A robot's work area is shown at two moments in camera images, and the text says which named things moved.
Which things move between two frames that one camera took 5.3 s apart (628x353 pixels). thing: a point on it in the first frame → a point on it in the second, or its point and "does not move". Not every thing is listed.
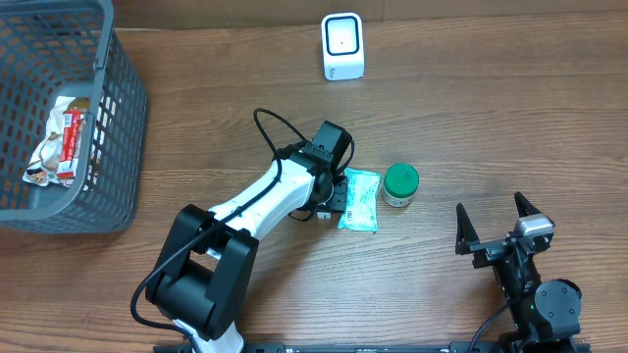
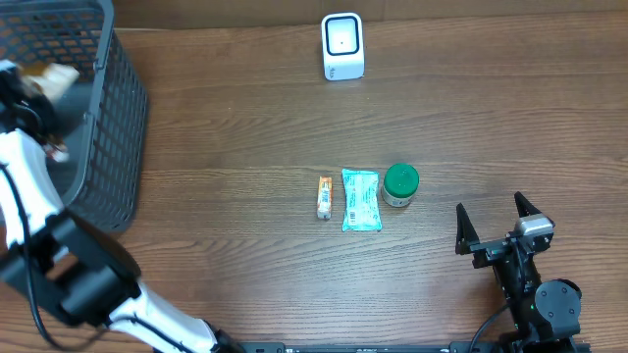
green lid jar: (400, 181) does not move
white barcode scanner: (342, 45) does not move
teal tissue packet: (361, 209) does not move
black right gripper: (494, 247) does not move
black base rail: (391, 347) does not move
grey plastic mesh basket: (51, 50) does not move
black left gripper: (337, 197) → (18, 91)
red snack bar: (71, 132) → (57, 150)
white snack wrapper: (43, 169) → (53, 80)
